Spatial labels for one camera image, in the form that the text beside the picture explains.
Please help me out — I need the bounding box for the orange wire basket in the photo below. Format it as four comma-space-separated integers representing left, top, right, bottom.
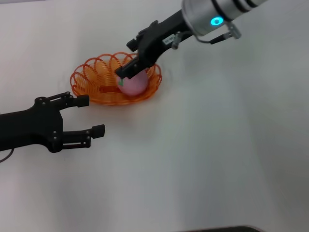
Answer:
70, 51, 163, 106

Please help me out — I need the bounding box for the pink toy peach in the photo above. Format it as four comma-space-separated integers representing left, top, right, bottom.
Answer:
117, 68, 149, 97

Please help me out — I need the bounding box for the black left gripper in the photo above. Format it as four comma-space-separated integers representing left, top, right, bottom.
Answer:
0, 91, 106, 154

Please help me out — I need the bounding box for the thin black cable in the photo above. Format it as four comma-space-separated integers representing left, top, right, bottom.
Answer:
0, 147, 15, 163

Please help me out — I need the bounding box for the grey cable with metal connectors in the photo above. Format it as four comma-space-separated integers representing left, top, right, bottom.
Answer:
172, 21, 242, 50

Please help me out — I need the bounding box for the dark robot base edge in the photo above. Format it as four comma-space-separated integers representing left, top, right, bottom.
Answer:
183, 225, 262, 232

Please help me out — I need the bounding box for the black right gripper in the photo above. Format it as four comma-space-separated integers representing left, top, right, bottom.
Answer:
115, 8, 194, 80

